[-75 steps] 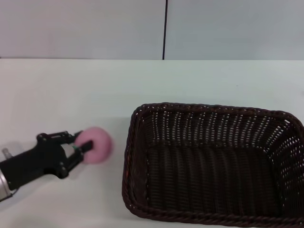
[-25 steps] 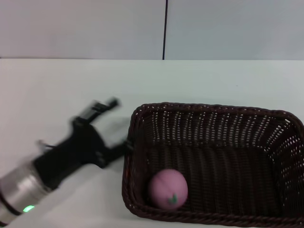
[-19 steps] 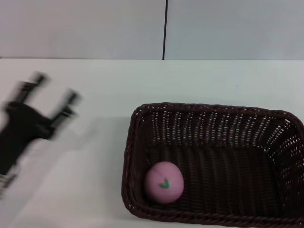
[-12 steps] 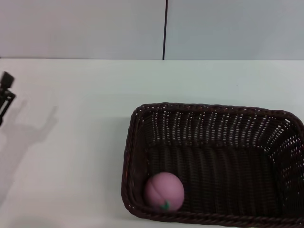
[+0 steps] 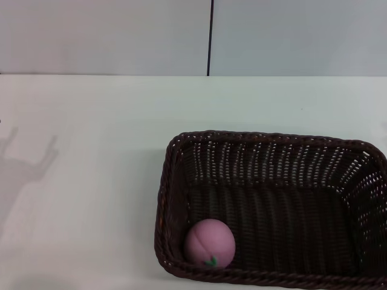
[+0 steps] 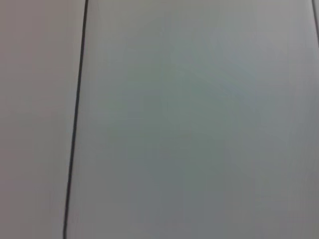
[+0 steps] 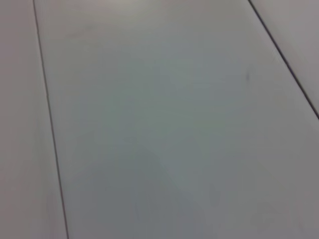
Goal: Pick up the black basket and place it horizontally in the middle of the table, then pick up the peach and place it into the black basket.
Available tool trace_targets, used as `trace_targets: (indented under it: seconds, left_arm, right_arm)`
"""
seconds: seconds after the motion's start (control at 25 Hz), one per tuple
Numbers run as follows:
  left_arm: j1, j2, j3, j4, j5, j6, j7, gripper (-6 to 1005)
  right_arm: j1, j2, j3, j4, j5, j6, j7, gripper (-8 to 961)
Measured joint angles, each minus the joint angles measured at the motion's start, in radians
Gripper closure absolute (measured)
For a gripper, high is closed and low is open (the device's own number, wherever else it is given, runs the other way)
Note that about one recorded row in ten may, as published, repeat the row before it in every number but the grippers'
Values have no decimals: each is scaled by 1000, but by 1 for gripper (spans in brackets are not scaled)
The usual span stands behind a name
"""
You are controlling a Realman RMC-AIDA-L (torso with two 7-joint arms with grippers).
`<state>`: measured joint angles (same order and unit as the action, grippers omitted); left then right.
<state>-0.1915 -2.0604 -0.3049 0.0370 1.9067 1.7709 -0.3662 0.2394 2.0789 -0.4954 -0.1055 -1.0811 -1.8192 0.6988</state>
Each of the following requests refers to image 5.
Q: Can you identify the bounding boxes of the pink toy peach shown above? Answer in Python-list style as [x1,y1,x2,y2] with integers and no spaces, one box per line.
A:
[184,219,236,269]

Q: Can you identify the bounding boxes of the dark brown woven basket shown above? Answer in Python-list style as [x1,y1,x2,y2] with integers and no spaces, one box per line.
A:
[154,130,387,290]

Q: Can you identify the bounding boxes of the black vertical wall strip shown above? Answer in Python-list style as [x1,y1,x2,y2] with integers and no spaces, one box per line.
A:
[206,0,215,76]

